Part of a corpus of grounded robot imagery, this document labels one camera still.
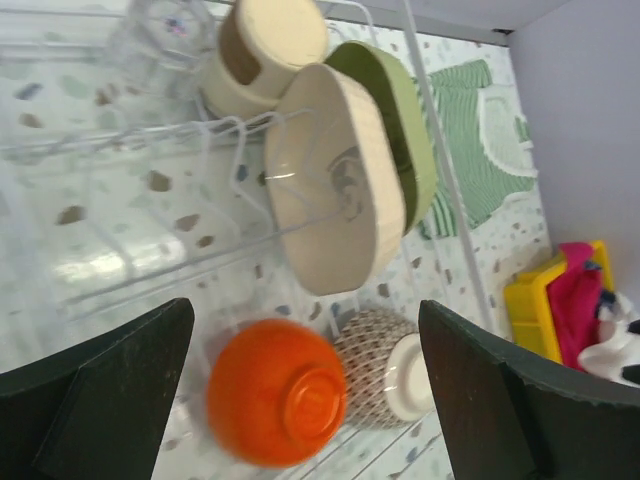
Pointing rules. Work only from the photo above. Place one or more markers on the patterned round bowl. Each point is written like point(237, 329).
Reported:
point(387, 378)

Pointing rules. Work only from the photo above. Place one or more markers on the clear glass cup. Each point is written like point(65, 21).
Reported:
point(160, 47)

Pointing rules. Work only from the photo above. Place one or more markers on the cream steel-lined cup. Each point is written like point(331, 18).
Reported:
point(261, 45)

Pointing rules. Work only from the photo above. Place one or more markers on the green striped cloth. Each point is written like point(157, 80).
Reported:
point(487, 136)

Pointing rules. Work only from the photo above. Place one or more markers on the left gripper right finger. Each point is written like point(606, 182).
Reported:
point(508, 413)

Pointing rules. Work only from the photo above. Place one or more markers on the yellow plastic bin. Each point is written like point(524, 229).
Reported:
point(528, 305)

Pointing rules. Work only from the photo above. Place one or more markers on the white wire dish rack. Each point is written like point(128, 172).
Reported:
point(114, 201)

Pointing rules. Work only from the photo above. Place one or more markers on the cream square panda plate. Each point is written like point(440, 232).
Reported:
point(332, 182)

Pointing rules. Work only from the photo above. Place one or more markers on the orange round bowl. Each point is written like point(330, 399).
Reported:
point(277, 394)

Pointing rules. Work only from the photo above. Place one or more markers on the magenta cloth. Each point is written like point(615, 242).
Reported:
point(573, 297)

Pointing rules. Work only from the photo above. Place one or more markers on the green square panda plate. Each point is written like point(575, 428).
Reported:
point(392, 88)

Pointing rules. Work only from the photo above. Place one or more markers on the blue cloth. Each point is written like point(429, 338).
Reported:
point(607, 297)

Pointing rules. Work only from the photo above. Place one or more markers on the white towel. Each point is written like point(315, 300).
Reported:
point(615, 355)

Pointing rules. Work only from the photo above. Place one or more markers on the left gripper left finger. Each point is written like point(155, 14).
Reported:
point(97, 410)

